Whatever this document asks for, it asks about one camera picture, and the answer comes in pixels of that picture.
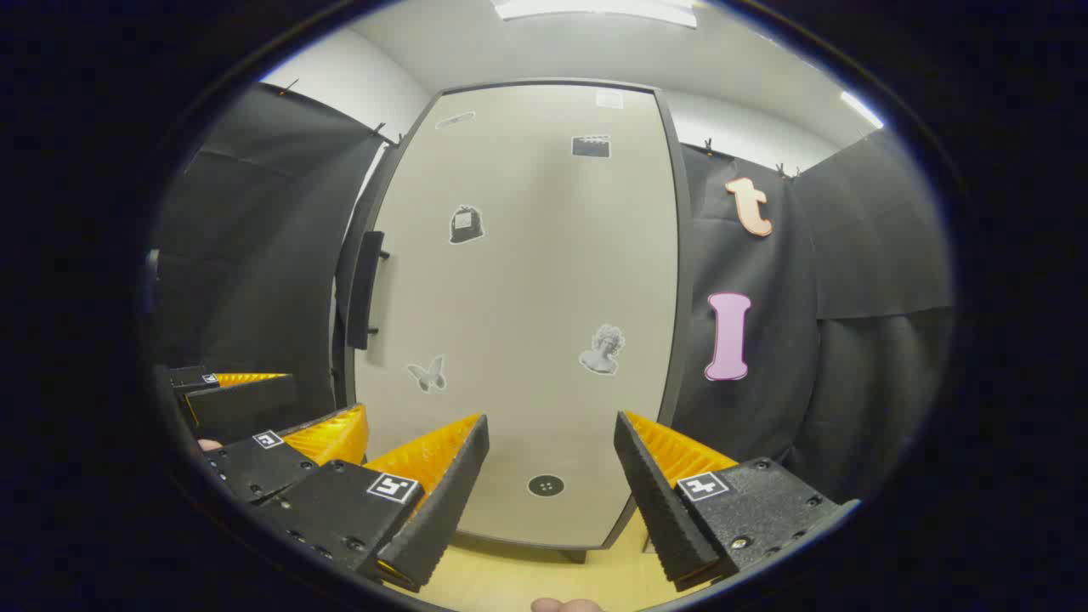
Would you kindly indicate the ceiling light panel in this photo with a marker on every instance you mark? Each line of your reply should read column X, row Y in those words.
column 595, row 10
column 860, row 109

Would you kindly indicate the black backdrop cloth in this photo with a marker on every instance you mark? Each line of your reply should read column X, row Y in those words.
column 867, row 255

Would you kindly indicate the dark grey cabinet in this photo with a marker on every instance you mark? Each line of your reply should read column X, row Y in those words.
column 682, row 297

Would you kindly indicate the grey cabinet door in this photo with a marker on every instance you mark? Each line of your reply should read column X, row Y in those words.
column 527, row 280

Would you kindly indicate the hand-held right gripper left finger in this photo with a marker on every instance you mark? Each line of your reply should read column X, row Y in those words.
column 442, row 510

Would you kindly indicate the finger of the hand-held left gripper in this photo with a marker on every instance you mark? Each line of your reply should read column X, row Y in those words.
column 255, row 467
column 246, row 408

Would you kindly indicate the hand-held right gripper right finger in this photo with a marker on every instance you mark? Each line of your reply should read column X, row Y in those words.
column 663, row 510

